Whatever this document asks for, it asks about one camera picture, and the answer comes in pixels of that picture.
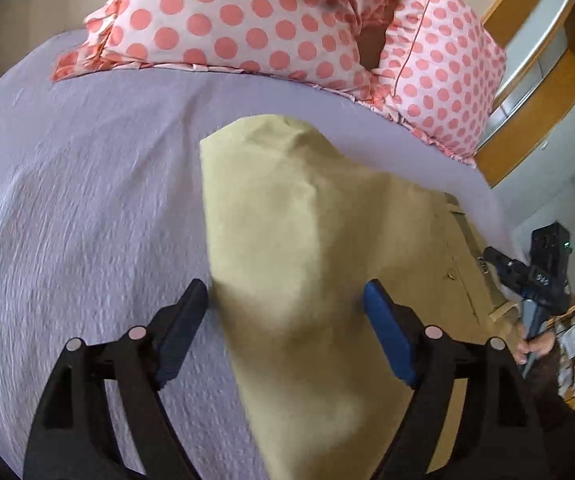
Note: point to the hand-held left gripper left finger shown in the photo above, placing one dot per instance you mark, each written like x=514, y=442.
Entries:
x=181, y=332

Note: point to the lavender bed sheet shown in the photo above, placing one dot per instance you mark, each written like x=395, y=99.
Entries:
x=92, y=220

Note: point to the beige pants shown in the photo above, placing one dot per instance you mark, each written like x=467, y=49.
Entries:
x=327, y=280

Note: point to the person's right hand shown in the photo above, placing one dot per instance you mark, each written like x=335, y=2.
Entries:
x=532, y=346

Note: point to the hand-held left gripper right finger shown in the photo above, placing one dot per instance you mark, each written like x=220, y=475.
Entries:
x=392, y=332

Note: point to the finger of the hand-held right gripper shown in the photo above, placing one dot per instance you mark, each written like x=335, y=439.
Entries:
x=505, y=265

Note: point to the wooden cabinet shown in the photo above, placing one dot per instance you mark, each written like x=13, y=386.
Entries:
x=537, y=70

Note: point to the person's right forearm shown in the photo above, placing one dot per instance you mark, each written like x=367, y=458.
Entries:
x=562, y=410

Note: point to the pink polka dot pillow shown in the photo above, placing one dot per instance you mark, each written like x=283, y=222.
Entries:
x=232, y=20
x=432, y=80

